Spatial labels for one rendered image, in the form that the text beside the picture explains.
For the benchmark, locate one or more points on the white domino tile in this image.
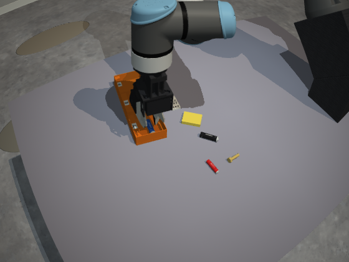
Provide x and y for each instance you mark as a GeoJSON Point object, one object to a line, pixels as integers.
{"type": "Point", "coordinates": [176, 105]}

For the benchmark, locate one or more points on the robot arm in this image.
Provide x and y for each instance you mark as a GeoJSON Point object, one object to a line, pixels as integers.
{"type": "Point", "coordinates": [155, 24]}

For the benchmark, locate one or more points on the tan bolt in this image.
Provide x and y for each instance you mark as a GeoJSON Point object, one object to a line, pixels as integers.
{"type": "Point", "coordinates": [230, 159]}

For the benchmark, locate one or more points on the orange three-compartment bin rack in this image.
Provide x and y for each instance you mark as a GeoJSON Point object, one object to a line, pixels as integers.
{"type": "Point", "coordinates": [123, 84]}

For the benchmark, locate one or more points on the black aa battery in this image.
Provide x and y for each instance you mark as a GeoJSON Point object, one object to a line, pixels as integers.
{"type": "Point", "coordinates": [209, 136]}

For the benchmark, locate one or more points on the blue aa battery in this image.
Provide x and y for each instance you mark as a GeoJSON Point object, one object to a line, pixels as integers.
{"type": "Point", "coordinates": [149, 126]}

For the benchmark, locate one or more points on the red battery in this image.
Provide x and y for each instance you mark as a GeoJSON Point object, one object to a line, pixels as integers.
{"type": "Point", "coordinates": [212, 166]}

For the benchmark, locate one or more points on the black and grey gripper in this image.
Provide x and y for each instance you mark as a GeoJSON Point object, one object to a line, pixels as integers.
{"type": "Point", "coordinates": [142, 100]}

